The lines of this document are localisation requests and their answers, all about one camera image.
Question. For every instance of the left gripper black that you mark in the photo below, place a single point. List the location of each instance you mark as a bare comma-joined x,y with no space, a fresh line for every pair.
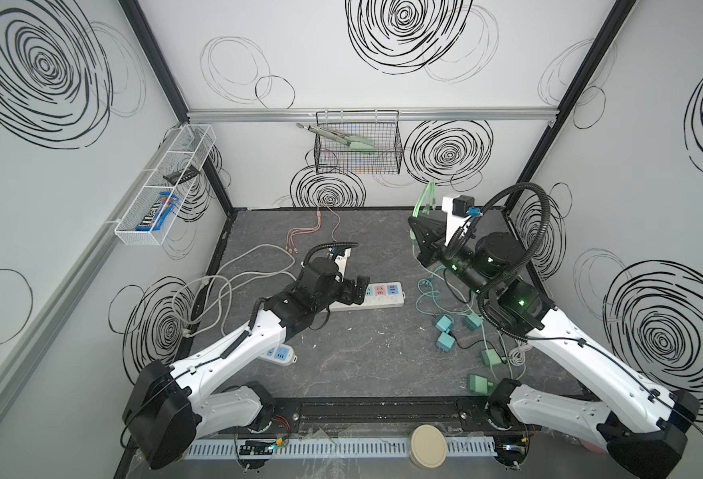
350,287

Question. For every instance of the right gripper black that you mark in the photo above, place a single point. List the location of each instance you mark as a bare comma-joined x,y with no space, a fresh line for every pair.
431,231

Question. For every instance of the white multicolour power strip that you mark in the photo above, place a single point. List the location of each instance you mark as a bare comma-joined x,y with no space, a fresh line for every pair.
377,296

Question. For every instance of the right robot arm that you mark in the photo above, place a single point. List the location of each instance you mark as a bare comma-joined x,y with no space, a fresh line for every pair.
641,424

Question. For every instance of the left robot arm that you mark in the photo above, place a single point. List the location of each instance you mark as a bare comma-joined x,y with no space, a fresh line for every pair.
171,406

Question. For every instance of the dark teal charger plug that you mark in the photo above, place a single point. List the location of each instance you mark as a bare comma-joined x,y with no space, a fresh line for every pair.
473,321

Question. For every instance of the light teal charger plug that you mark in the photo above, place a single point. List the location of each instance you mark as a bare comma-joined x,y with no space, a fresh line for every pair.
445,342

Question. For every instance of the green charger plug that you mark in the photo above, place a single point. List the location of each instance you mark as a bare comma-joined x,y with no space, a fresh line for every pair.
479,385
491,358

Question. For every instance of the green charger plug right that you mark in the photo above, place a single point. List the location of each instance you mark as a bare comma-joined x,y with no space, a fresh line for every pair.
479,385

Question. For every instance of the white blue power strip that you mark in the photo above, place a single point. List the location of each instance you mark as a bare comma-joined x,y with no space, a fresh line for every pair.
283,355

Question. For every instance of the green kitchen tongs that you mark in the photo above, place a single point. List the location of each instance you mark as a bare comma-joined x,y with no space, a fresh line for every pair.
354,143

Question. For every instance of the black remote control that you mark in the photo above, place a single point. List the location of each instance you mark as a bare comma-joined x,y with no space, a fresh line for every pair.
182,176

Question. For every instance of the beige round lid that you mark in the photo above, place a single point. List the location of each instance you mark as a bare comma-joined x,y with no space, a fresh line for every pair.
428,447

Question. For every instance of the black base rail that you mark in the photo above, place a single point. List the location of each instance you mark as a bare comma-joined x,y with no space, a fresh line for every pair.
467,412

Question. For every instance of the black wire wall basket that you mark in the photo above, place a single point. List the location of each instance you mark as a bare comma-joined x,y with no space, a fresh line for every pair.
380,126

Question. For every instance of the white slotted cable duct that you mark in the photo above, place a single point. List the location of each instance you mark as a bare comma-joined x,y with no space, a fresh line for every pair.
304,449

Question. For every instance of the white wire wall shelf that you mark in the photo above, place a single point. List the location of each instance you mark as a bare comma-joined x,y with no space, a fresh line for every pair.
188,144

